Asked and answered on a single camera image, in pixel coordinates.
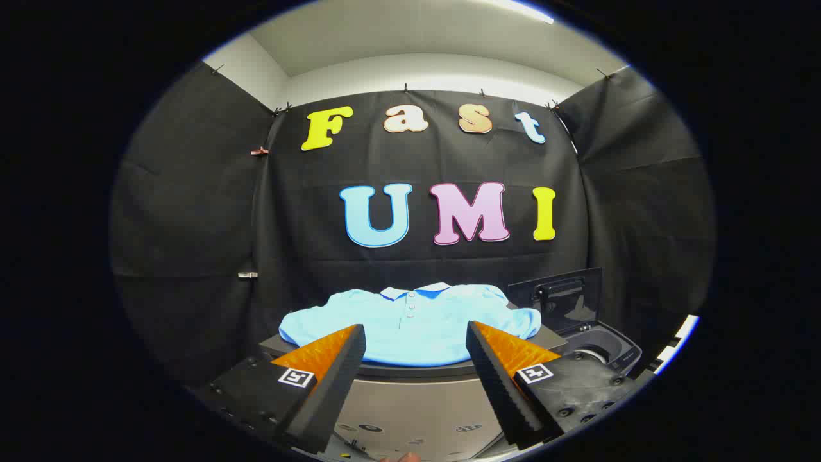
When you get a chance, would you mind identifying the light blue polo shirt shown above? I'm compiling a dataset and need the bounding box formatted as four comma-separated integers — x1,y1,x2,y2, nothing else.
278,282,543,368

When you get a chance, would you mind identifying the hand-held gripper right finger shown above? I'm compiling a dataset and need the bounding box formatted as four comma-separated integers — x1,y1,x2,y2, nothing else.
466,320,639,450

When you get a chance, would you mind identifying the black backdrop cloth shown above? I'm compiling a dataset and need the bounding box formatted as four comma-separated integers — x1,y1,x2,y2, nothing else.
110,61,716,392

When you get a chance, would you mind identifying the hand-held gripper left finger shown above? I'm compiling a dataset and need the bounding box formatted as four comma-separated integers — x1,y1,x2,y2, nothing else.
192,324,368,455

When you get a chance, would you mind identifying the dark washing machine lid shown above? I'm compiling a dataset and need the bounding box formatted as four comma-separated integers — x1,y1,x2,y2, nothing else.
507,268,604,334

